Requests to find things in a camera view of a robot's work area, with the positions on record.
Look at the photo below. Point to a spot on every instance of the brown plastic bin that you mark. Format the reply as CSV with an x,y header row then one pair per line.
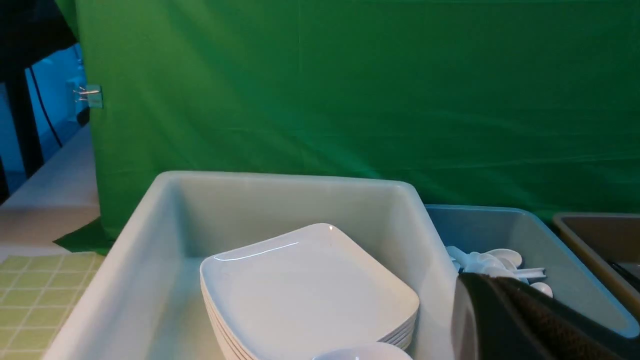
x,y
609,245

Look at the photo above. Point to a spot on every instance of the metal binder clip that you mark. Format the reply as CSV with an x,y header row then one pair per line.
x,y
90,95

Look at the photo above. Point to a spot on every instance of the stack of white square plates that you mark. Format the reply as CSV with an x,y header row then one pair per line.
x,y
302,294

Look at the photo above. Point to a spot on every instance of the green backdrop cloth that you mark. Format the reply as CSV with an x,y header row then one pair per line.
x,y
531,104

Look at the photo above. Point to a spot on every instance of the pile of white spoons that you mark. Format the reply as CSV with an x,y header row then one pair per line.
x,y
499,263

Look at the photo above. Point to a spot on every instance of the large white plastic tub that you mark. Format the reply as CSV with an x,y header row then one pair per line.
x,y
145,301

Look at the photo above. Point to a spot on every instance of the teal plastic bin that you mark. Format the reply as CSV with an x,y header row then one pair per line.
x,y
483,228

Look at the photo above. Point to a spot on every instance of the stack of white bowls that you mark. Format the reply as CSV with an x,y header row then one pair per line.
x,y
370,351

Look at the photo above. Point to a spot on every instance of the green checkered tablecloth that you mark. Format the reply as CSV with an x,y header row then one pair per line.
x,y
37,295

